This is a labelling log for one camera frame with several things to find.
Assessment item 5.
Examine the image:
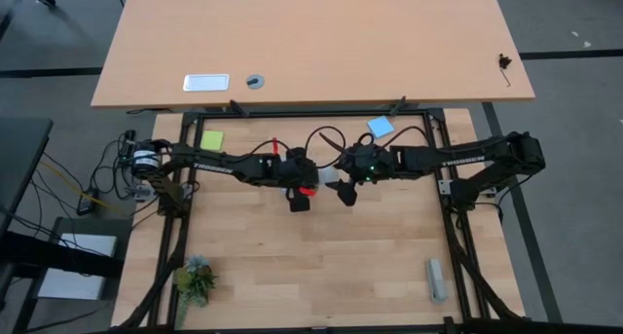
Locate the small potted artificial plant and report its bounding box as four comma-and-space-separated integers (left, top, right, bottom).
172, 254, 219, 328

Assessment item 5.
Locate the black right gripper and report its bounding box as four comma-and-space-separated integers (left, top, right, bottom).
324, 143, 393, 191

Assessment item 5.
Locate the blue sticky note pad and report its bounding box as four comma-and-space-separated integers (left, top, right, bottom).
366, 115, 396, 138

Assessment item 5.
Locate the silver rectangular desk plate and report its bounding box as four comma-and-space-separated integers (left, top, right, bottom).
182, 73, 231, 93

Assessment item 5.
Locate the black floor cable bundle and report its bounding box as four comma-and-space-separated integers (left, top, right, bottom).
41, 129, 147, 218

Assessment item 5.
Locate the white storage box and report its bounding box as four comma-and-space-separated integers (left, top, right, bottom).
37, 233, 118, 301

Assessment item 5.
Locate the black power adapter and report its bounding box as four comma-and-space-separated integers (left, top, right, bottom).
76, 188, 101, 216

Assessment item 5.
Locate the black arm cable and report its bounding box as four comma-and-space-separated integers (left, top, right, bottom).
357, 124, 430, 151
303, 125, 348, 170

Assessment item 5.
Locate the black side desk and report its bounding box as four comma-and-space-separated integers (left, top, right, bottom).
0, 117, 55, 238

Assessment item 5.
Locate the black frame clamp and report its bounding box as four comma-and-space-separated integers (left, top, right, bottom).
387, 95, 408, 117
228, 98, 251, 118

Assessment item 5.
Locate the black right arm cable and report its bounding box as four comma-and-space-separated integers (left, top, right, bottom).
357, 124, 430, 151

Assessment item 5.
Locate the light wooden desk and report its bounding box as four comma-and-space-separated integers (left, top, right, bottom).
91, 0, 536, 110

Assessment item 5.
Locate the yellow cable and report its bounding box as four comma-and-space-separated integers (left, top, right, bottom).
39, 158, 126, 214

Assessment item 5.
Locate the black aluminium table frame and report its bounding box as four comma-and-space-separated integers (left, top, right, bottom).
110, 107, 530, 334

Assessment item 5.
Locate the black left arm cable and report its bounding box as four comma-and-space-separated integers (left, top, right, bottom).
303, 125, 348, 170

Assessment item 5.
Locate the white lightbulb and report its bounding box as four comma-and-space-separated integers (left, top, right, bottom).
318, 165, 343, 184

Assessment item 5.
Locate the green sticky note pad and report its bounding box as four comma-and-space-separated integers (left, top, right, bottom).
200, 130, 226, 153

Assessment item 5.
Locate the grey stapler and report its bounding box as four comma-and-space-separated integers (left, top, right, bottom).
425, 258, 449, 305

